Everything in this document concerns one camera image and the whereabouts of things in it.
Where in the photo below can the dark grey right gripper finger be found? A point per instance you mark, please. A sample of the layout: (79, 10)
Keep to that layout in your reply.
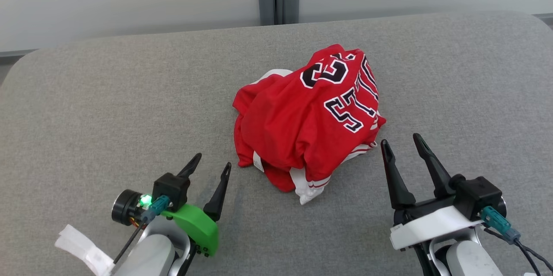
(399, 185)
(436, 172)

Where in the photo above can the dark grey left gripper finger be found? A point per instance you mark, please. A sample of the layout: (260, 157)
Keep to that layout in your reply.
(218, 198)
(192, 166)

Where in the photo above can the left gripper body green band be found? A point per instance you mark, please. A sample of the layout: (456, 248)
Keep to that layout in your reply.
(198, 228)

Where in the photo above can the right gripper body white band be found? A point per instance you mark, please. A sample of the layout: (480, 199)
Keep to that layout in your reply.
(427, 226)

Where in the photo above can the red basketball jersey white trim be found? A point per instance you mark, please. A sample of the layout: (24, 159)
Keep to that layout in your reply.
(293, 129)

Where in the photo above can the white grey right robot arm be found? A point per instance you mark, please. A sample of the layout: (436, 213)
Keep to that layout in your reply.
(468, 261)

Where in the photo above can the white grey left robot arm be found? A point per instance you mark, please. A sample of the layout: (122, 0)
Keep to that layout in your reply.
(151, 254)

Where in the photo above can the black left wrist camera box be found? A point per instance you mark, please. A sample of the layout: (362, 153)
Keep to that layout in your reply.
(170, 189)

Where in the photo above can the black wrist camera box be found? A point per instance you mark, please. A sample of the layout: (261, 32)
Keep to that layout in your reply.
(477, 196)
(170, 189)

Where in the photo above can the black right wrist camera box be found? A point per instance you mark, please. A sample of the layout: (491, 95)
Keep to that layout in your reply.
(477, 196)

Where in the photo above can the grey cylinder post cap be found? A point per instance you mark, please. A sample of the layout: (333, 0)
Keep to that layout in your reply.
(265, 6)
(292, 6)

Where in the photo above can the grey wall baseboard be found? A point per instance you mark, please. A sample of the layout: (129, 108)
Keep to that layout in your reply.
(17, 53)
(544, 16)

